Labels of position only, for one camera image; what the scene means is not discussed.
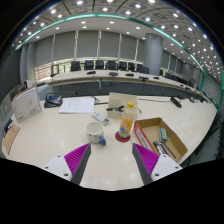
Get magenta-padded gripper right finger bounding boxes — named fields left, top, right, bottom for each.
left=131, top=142, right=184, bottom=186

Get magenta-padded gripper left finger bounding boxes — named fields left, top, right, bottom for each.
left=42, top=142, right=92, bottom=186

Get clear bottle with yellow cap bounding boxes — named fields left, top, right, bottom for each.
left=118, top=101, right=136, bottom=139

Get black marker pen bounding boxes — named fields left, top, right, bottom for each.
left=161, top=142, right=178, bottom=160
left=152, top=141, right=165, bottom=156

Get green whiteboard eraser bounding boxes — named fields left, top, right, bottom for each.
left=158, top=127, right=169, bottom=143

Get open cardboard box, red flap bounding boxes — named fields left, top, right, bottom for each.
left=132, top=116, right=189, bottom=163

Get flat round red coaster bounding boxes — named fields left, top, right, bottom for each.
left=114, top=130, right=132, bottom=143

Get white remote control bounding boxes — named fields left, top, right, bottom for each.
left=91, top=111, right=111, bottom=126

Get white paper sheets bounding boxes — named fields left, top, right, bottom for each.
left=58, top=96, right=96, bottom=115

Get small black tool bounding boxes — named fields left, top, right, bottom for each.
left=106, top=105, right=126, bottom=113

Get black document tray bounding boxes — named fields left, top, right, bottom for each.
left=43, top=95, right=64, bottom=109

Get black desk microphone base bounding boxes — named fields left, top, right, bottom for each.
left=169, top=96, right=184, bottom=109

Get small beige cardboard box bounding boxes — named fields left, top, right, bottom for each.
left=107, top=92, right=139, bottom=119

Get flat brown cardboard sheet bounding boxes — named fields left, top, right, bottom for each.
left=2, top=123, right=21, bottom=155

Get long curved conference desk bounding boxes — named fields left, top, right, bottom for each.
left=49, top=69, right=204, bottom=98

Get large white cardboard box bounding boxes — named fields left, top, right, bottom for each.
left=10, top=87, right=43, bottom=124

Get black desk microphone units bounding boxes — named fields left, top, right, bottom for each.
left=86, top=69, right=161, bottom=82

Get black framed desk monitor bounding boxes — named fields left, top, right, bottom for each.
left=49, top=63, right=60, bottom=78

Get row of black office chairs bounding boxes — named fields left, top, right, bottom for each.
left=69, top=59, right=183, bottom=81

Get round ceiling lights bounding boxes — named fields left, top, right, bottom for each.
left=13, top=0, right=224, bottom=64

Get white mug with blue handle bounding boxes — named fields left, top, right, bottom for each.
left=84, top=120, right=107, bottom=147

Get black device with cables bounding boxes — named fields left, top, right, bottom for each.
left=3, top=118, right=14, bottom=133

